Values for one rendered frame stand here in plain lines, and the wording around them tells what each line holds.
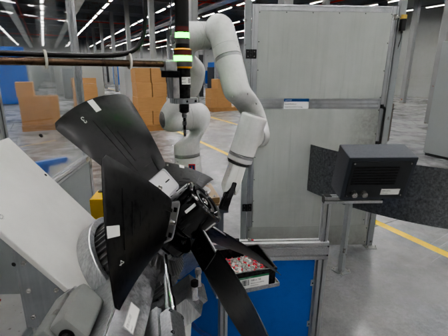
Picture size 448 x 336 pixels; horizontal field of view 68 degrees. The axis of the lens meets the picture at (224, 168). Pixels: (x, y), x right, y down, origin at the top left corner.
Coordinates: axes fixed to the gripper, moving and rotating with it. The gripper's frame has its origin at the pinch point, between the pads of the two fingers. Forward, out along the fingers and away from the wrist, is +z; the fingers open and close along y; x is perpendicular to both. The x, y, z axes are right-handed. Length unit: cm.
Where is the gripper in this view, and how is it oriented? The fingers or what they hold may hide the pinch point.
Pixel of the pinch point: (225, 203)
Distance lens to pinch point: 113.3
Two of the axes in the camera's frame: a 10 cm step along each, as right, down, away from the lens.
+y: 0.6, 2.7, -9.6
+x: 9.5, 2.8, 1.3
